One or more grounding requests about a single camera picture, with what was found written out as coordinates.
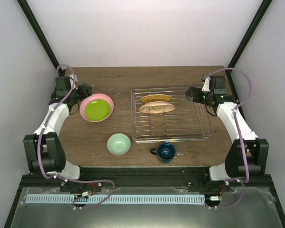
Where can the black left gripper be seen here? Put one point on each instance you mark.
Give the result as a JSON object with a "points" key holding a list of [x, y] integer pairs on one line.
{"points": [[85, 91]]}

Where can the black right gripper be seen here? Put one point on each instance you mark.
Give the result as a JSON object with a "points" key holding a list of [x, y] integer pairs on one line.
{"points": [[191, 91]]}

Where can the plain pink plate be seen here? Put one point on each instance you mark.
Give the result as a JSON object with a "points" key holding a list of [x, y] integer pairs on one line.
{"points": [[94, 97]]}

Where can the lime green plate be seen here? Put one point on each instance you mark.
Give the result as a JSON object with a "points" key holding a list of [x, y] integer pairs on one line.
{"points": [[97, 110]]}

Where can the chrome wire dish rack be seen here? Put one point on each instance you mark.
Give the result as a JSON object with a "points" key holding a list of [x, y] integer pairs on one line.
{"points": [[188, 122]]}

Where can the woven bamboo-pattern plate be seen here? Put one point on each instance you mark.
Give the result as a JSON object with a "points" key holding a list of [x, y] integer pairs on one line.
{"points": [[155, 98]]}

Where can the pink plate with bird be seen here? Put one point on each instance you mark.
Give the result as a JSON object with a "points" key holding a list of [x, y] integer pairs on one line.
{"points": [[157, 107]]}

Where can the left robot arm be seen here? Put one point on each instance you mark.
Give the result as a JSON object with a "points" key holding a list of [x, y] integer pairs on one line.
{"points": [[43, 149]]}

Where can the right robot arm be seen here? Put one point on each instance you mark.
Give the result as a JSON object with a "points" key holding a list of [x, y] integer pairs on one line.
{"points": [[248, 153]]}

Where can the mint green bowl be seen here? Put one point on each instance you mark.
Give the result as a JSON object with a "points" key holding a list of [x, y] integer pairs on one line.
{"points": [[118, 144]]}

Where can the dark blue mug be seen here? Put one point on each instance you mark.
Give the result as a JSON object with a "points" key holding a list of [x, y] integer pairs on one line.
{"points": [[165, 152]]}

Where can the light blue slotted strip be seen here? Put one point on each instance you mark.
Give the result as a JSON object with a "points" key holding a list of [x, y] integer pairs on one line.
{"points": [[119, 199]]}

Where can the metal front panel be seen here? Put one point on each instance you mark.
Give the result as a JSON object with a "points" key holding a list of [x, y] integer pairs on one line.
{"points": [[241, 208]]}

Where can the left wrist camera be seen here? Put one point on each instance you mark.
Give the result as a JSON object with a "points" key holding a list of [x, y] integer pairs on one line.
{"points": [[61, 84]]}

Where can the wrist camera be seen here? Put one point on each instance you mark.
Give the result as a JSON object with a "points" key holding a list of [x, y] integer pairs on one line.
{"points": [[214, 84], [61, 84]]}

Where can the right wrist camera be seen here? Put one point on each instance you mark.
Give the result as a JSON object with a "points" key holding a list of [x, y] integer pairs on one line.
{"points": [[214, 84]]}

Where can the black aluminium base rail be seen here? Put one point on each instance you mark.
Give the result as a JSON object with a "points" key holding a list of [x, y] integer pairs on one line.
{"points": [[190, 178]]}

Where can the left black frame post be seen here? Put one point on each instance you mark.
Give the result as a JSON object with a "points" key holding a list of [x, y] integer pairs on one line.
{"points": [[38, 31]]}

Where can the black frame post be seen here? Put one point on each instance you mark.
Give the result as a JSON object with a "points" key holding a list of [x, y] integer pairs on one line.
{"points": [[38, 31], [250, 31]]}

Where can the right black frame post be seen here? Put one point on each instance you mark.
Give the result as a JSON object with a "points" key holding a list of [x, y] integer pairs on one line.
{"points": [[250, 31]]}

